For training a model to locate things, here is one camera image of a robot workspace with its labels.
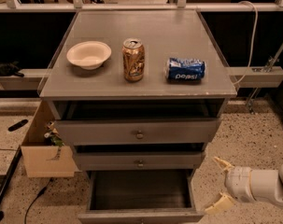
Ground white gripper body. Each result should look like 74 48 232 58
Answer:
224 166 252 203

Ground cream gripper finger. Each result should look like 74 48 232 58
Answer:
205 192 234 215
213 157 234 173

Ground grey bottom drawer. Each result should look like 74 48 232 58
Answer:
78 170 204 224

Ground grey drawer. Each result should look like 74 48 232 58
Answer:
54 100 222 146
73 143 205 171
78 170 204 224

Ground grey middle drawer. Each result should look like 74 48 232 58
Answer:
73 143 205 171

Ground grey top drawer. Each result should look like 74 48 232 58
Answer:
54 100 222 146

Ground grey drawer cabinet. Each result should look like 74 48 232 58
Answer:
40 10 236 171

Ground crushed blue pepsi can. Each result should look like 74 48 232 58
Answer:
165 57 205 81

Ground gold soda can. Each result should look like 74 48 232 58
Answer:
122 38 145 82

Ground white paper bowl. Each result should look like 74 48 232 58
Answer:
66 41 111 70

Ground items in cardboard box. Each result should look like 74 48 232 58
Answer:
44 121 64 147

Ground cardboard box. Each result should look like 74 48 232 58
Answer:
21 102 77 177

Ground black remote on floor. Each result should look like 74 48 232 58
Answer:
8 119 28 132

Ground metal frame rail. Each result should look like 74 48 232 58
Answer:
0 2 283 13

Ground white cable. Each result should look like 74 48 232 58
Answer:
233 0 260 86

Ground black floor cable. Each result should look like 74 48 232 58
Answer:
23 177 52 224

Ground black object on rail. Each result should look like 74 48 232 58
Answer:
0 62 24 77

